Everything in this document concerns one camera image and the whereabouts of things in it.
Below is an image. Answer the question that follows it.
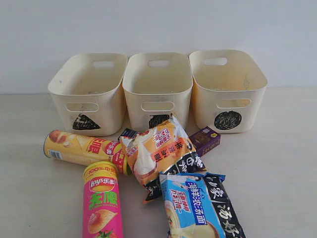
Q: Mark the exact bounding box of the orange instant noodle bag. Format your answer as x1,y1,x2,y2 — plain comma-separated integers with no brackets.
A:
119,114,206,203

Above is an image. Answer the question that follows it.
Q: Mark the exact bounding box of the white and blue small box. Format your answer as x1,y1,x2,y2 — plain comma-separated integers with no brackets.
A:
118,128,139,141

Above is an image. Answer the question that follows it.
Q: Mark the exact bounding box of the purple small box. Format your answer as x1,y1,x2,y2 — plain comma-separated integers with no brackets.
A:
189,126,221,157

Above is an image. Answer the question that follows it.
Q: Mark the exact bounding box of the blue instant noodle bag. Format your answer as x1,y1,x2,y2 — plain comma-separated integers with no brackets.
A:
159,173,245,238

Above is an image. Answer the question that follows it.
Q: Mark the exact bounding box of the cream bin square mark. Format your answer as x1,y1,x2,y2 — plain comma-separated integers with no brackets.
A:
122,52,193,132

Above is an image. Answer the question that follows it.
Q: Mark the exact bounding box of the cream bin triangle mark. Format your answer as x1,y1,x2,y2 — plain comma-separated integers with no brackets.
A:
48,53,128,136

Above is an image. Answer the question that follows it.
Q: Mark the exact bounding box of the cream bin circle mark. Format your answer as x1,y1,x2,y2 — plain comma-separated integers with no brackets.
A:
189,50,268,133

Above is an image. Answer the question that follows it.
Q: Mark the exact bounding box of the yellow Lay's chips can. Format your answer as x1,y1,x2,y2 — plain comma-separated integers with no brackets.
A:
43,130,132,176

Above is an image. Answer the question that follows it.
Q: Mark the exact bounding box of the pink Lay's chips can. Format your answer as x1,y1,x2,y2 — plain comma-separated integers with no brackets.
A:
82,161,124,238

